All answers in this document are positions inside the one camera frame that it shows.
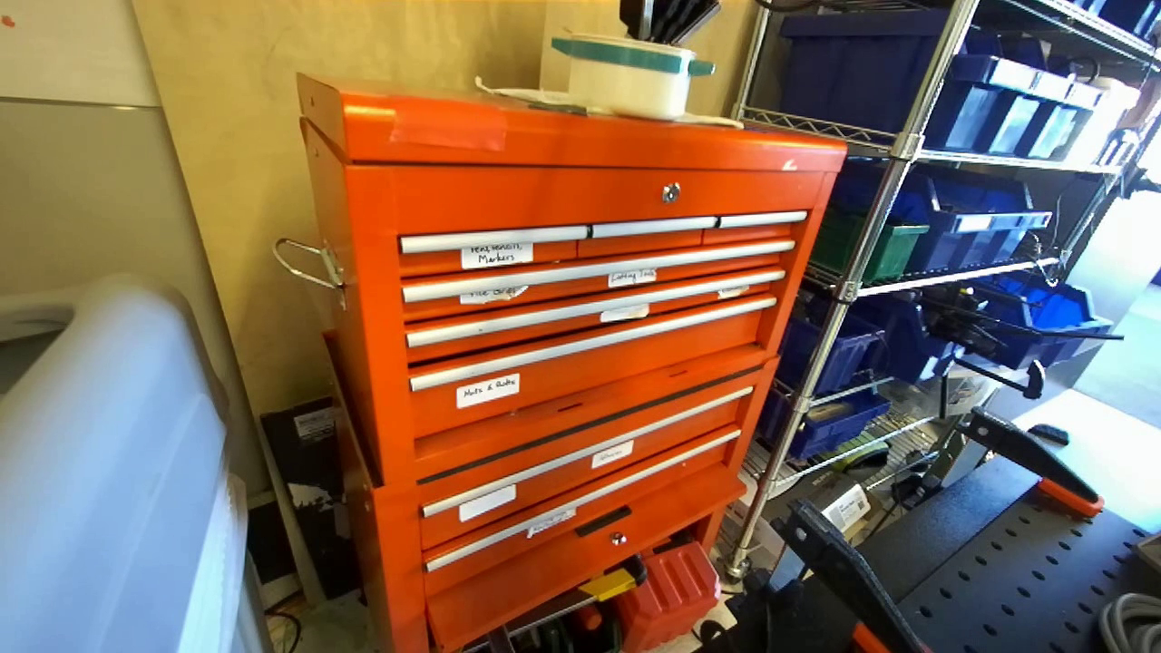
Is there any grey corrugated hose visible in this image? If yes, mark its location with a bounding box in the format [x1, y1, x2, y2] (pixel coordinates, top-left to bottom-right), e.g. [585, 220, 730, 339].
[1094, 590, 1161, 653]

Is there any black box on floor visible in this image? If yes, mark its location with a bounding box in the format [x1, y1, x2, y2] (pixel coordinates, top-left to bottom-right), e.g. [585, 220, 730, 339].
[262, 397, 358, 601]

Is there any green storage bin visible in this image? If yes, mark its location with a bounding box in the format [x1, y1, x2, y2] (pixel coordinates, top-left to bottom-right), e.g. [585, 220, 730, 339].
[814, 212, 924, 281]

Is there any dark blue storage tote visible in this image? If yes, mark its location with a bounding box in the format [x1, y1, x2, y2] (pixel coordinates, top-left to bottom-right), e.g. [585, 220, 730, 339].
[779, 11, 948, 129]

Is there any black perforated workbench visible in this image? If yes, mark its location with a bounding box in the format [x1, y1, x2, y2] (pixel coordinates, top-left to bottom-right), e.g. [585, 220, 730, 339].
[772, 411, 1161, 653]

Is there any orange upper tool chest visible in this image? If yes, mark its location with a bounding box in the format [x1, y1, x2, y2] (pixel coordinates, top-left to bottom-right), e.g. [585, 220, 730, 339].
[298, 75, 845, 501]

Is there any white plastic container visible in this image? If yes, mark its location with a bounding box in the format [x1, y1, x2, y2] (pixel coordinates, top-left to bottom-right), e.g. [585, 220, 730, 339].
[0, 277, 270, 653]

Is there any chrome side handle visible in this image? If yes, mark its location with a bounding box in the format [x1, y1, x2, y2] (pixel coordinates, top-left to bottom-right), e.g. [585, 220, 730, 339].
[272, 235, 346, 291]

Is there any white pot with green rim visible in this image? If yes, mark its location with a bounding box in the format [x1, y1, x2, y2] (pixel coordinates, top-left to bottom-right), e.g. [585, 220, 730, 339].
[550, 37, 716, 119]

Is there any red plastic tool case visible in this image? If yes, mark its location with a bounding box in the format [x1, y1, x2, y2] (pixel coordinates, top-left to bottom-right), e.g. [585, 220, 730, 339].
[617, 544, 723, 653]

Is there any orange lower tool cabinet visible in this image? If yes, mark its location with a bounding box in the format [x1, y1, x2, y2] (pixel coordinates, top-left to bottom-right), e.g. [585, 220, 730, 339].
[335, 347, 772, 653]

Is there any blue bins top shelf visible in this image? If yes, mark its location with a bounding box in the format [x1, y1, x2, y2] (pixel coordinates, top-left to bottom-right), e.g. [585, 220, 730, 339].
[924, 53, 1103, 158]

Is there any blue bins middle shelf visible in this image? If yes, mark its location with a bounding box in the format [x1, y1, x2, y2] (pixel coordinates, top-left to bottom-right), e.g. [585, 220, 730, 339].
[893, 169, 1052, 277]

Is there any blue bins lower shelf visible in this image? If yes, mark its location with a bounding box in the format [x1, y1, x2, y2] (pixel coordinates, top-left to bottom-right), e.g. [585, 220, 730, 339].
[975, 277, 1119, 367]

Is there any chrome wire shelving rack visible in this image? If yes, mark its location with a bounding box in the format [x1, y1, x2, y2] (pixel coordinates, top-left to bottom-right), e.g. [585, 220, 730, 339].
[723, 0, 1161, 580]

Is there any blue bins shelf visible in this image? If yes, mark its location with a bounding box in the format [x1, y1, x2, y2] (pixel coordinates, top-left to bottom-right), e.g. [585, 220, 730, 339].
[893, 169, 1052, 277]
[924, 53, 1103, 158]
[975, 277, 1119, 367]

